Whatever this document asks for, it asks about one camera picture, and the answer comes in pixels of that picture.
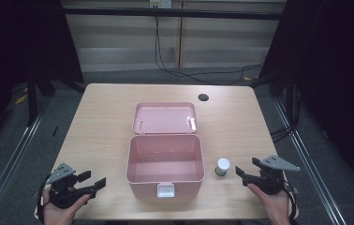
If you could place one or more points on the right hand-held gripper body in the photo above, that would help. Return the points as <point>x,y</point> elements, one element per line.
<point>272,179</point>

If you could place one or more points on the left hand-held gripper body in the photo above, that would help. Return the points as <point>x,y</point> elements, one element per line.
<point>60,190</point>

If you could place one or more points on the white bottle with green label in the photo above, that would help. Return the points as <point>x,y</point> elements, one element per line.
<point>222,167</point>

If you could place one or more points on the pink storage box with lid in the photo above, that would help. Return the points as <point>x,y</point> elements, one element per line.
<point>165,165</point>

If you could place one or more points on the person's left hand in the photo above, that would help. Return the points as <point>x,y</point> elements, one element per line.
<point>58,216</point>

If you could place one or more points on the person's right hand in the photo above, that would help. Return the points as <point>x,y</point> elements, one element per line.
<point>276,207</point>

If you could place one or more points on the small black stick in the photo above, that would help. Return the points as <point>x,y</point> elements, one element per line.
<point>55,131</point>

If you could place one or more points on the black metal stand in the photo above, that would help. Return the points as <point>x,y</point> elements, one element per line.
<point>32,97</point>

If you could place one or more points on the yellow tape piece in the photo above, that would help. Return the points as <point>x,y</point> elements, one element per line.
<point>21,99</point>

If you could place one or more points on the black curtain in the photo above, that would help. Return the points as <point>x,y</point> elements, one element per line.
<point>337,78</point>
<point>16,47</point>

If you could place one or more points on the black horizontal bar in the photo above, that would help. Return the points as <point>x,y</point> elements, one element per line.
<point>172,13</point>

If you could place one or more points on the metal floor rail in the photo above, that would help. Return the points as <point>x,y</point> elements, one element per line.
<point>312,165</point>
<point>9,165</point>

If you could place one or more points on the white wall socket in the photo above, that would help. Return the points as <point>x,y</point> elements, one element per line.
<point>160,3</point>

